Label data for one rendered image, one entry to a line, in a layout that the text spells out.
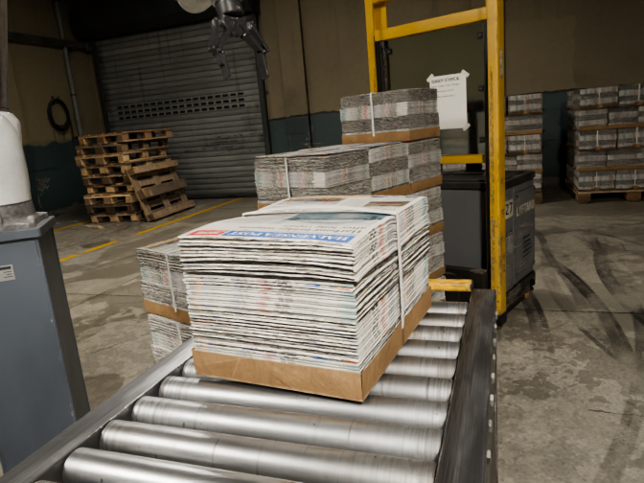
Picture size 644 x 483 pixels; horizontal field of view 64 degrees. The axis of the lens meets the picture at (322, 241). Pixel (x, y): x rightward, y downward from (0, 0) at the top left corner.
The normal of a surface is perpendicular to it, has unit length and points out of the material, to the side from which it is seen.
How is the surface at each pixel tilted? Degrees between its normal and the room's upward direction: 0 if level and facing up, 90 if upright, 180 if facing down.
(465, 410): 0
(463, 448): 0
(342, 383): 91
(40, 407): 90
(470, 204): 90
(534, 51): 90
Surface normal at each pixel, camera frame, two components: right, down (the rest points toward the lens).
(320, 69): -0.33, 0.24
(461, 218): -0.64, 0.22
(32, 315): 0.30, 0.18
